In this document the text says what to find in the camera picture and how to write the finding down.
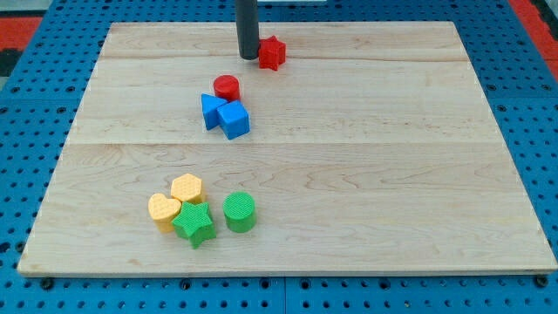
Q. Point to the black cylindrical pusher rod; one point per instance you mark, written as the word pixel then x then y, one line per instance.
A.
pixel 247 26

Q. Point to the red star block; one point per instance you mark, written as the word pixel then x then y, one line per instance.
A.
pixel 272 53

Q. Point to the red circle block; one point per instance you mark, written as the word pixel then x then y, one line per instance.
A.
pixel 227 87

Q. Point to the green circle block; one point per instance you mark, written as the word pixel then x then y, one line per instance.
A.
pixel 239 211

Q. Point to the green star block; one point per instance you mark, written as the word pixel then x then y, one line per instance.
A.
pixel 194 223

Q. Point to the blue triangle block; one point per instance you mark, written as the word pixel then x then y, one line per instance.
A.
pixel 209 106

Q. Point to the blue cube block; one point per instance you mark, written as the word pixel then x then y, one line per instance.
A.
pixel 233 119

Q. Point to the yellow hexagon block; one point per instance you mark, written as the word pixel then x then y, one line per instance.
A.
pixel 188 188

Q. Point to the light wooden board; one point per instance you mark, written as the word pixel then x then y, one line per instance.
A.
pixel 372 151

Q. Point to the yellow heart block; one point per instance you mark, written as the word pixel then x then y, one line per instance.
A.
pixel 163 210

